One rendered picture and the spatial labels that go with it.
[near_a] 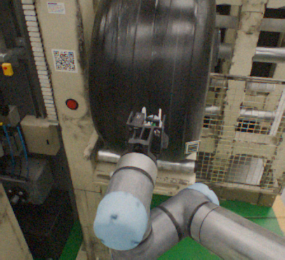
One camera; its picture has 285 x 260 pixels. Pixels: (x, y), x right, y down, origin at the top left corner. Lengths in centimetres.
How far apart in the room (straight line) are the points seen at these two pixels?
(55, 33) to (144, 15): 31
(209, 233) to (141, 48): 42
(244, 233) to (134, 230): 17
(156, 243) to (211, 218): 10
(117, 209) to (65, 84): 65
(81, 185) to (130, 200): 89
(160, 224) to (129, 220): 12
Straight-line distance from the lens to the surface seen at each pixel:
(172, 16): 75
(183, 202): 59
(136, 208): 46
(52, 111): 114
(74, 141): 118
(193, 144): 83
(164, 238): 56
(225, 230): 52
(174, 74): 72
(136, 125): 60
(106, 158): 107
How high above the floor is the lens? 165
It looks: 38 degrees down
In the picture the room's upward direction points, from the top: straight up
